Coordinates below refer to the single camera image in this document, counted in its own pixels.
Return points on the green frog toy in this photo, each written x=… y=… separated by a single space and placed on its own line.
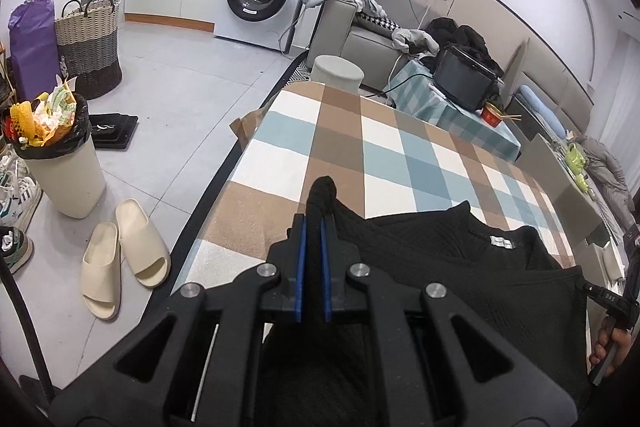
x=582 y=182
x=576 y=157

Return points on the white green sneaker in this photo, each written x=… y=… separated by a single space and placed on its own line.
x=17 y=197

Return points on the black knit sweater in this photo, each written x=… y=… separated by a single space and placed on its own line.
x=450 y=267

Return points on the grey jacket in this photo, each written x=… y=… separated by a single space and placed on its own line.
x=607 y=177

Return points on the small table with teal cloth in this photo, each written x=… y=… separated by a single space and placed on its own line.
x=450 y=117

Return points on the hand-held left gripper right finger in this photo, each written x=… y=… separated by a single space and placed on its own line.
x=327 y=272

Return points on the wooden chopsticks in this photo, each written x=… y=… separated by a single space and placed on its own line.
x=511 y=117

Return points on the beige trash bin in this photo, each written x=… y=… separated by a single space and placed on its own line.
x=65 y=172

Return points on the checked table blanket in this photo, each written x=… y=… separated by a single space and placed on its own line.
x=350 y=142

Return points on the red bowl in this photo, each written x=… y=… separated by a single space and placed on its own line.
x=493 y=117

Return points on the purple bag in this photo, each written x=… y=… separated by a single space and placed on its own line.
x=32 y=47

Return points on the pile of black clothes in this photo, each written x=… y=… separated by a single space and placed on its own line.
x=465 y=39

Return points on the white curtain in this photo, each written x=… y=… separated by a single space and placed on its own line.
x=620 y=107

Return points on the grey upholstered bed platform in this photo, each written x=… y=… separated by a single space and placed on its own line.
x=555 y=187

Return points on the grey sofa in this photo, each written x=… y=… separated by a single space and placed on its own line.
x=360 y=52

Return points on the cream slipper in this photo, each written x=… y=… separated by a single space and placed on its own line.
x=102 y=272
x=142 y=242

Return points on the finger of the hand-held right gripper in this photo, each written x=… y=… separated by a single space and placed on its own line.
x=607 y=299

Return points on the houndstooth cushion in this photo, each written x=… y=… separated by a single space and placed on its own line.
x=377 y=22

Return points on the grey padded headboard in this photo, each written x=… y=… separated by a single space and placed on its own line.
x=550 y=72

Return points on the white grey hoodie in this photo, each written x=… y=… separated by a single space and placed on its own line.
x=415 y=39

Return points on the woven laundry basket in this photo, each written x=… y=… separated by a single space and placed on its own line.
x=90 y=52

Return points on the light blue pillow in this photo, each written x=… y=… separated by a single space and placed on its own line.
x=542 y=109

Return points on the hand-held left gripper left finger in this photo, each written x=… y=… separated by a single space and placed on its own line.
x=299 y=267

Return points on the white round stool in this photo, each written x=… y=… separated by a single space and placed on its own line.
x=337 y=74

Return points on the dark sneaker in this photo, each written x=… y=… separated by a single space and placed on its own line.
x=15 y=252

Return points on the person's right hand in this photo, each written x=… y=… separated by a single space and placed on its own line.
x=620 y=347

